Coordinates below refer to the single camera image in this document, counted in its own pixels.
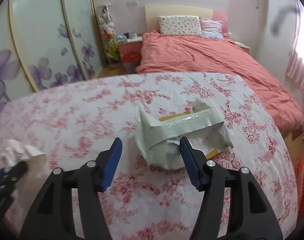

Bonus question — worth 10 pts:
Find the floral white bedspread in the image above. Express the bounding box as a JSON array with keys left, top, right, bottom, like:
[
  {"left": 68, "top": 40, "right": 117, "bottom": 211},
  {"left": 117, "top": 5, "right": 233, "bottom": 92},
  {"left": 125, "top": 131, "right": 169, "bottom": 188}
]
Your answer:
[{"left": 0, "top": 73, "right": 298, "bottom": 239}]

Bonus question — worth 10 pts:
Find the white tissue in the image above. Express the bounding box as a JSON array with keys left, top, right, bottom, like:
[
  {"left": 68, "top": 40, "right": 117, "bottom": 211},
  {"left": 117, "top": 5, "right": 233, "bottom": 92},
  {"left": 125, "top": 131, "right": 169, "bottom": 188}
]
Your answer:
[{"left": 1, "top": 139, "right": 47, "bottom": 170}]

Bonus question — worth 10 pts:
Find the pink nightstand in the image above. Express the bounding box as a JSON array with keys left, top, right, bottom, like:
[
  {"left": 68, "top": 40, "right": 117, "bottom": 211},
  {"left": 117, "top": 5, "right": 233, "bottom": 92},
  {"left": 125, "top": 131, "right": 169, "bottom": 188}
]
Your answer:
[{"left": 118, "top": 36, "right": 143, "bottom": 56}]

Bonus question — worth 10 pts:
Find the striped pink pillow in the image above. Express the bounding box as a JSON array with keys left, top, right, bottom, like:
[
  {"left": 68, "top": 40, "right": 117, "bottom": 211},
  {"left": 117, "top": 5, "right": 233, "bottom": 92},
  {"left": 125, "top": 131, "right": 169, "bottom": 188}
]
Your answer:
[{"left": 200, "top": 18, "right": 224, "bottom": 40}]

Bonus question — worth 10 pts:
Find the wall power socket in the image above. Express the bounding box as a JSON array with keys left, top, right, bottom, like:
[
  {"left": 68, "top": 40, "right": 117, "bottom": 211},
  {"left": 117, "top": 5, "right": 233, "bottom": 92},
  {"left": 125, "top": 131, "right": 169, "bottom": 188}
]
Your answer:
[{"left": 127, "top": 1, "right": 138, "bottom": 6}]

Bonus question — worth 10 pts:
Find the coral red duvet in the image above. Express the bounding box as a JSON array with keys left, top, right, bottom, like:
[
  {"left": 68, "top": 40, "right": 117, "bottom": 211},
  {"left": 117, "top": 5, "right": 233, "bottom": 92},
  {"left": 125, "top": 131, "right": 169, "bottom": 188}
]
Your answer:
[{"left": 136, "top": 31, "right": 304, "bottom": 132}]

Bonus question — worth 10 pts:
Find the wardrobe with purple flowers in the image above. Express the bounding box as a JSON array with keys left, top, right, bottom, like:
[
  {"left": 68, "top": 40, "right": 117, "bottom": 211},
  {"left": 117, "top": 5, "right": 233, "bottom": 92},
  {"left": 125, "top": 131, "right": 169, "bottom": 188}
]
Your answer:
[{"left": 0, "top": 0, "right": 103, "bottom": 114}]

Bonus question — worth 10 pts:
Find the floral white pillow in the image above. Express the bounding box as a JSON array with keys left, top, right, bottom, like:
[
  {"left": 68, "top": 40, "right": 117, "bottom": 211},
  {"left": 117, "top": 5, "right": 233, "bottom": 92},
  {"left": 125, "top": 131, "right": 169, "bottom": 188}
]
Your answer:
[{"left": 159, "top": 15, "right": 202, "bottom": 37}]

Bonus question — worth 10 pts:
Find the plush toy hanging organiser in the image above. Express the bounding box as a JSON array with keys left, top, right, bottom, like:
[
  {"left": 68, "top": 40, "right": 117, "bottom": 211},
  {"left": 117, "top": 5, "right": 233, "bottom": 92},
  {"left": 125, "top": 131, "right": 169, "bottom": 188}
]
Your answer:
[{"left": 98, "top": 4, "right": 121, "bottom": 66}]

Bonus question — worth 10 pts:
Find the grey plastic mailer bag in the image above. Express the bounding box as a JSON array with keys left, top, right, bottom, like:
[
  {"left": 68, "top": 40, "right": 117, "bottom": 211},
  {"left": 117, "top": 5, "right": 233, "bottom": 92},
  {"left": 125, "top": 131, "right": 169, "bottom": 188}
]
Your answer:
[{"left": 135, "top": 98, "right": 234, "bottom": 170}]

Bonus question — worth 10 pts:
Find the beige pink headboard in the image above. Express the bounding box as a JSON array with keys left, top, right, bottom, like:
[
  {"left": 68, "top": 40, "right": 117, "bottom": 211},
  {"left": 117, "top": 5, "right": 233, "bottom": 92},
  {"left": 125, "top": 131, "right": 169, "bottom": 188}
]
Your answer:
[{"left": 144, "top": 4, "right": 228, "bottom": 33}]

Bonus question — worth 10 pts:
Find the red basket under nightstand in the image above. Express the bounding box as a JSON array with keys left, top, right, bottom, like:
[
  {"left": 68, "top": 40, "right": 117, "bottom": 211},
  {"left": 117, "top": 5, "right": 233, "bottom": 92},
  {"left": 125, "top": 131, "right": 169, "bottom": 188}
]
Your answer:
[{"left": 121, "top": 51, "right": 141, "bottom": 63}]

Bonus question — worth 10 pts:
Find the right wooden nightstand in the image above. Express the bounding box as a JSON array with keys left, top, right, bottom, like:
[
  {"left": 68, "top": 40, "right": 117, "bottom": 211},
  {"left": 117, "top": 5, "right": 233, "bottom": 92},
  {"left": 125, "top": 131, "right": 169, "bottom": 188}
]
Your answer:
[{"left": 234, "top": 41, "right": 251, "bottom": 54}]

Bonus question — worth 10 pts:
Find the pink curtain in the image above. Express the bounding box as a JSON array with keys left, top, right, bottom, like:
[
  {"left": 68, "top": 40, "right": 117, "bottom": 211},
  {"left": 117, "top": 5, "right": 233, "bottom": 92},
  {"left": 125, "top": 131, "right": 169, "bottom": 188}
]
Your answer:
[{"left": 286, "top": 0, "right": 304, "bottom": 95}]

